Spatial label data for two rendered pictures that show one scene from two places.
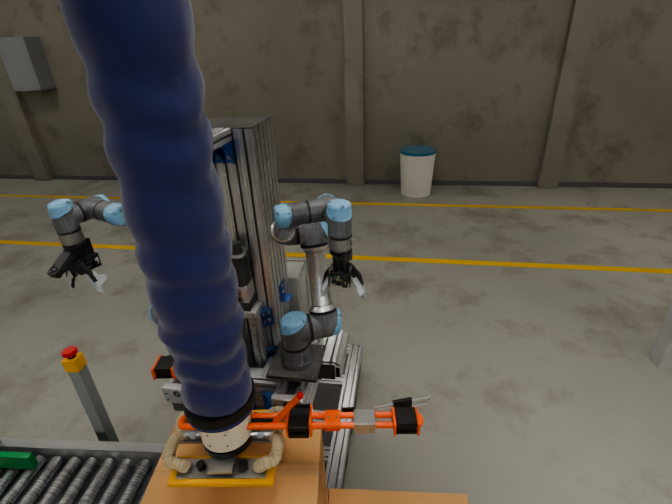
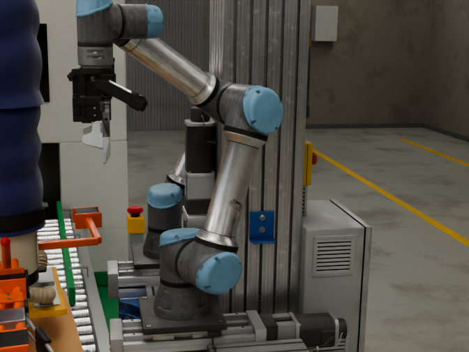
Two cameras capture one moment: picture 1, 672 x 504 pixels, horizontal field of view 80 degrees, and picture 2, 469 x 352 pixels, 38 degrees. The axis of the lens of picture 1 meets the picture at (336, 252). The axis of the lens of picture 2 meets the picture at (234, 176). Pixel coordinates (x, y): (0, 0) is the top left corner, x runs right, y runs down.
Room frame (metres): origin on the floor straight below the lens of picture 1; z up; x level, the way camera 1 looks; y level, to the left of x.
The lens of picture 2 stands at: (0.87, -1.52, 1.81)
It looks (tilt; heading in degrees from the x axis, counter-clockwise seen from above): 12 degrees down; 69
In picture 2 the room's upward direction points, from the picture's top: 1 degrees clockwise
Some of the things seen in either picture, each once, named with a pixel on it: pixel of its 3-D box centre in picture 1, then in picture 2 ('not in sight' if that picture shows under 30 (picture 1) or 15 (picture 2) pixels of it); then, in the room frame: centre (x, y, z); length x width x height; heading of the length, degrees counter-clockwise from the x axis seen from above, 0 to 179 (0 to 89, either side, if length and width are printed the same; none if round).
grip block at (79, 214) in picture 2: (167, 366); (86, 217); (1.22, 0.68, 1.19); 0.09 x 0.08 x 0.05; 178
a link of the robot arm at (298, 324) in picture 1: (295, 329); (182, 253); (1.39, 0.19, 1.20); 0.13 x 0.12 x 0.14; 106
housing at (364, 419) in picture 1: (364, 421); (10, 324); (0.93, -0.07, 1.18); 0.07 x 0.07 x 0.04; 88
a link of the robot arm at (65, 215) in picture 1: (64, 216); not in sight; (1.32, 0.94, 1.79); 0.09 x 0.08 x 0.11; 149
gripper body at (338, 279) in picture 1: (340, 266); (93, 95); (1.13, -0.01, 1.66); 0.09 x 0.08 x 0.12; 170
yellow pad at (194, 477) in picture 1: (222, 467); not in sight; (0.85, 0.40, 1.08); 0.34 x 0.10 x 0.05; 88
